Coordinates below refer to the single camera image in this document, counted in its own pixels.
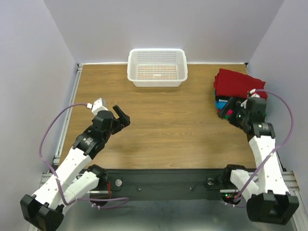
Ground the white plastic basket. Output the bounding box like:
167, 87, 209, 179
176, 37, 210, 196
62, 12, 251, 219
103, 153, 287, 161
127, 48, 188, 87

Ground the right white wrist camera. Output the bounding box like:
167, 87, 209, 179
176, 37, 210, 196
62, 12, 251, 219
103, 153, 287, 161
241, 89, 260, 109

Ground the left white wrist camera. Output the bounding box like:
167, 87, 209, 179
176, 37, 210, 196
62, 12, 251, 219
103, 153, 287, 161
86, 98, 108, 116

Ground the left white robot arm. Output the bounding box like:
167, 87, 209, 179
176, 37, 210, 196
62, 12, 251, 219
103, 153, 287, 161
20, 100, 130, 231

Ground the red t shirt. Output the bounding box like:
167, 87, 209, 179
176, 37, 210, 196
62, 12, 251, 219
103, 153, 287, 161
214, 68, 266, 99

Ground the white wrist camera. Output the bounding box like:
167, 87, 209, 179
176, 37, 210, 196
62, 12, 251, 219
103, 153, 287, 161
86, 98, 108, 116
241, 89, 260, 109

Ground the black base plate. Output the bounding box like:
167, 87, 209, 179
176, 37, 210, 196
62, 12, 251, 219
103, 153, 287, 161
96, 169, 236, 201

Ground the aluminium frame rail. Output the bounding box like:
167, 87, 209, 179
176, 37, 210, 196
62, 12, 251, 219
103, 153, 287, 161
282, 171, 300, 192

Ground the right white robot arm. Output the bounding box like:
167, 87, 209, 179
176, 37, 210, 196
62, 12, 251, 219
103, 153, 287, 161
218, 96, 299, 225

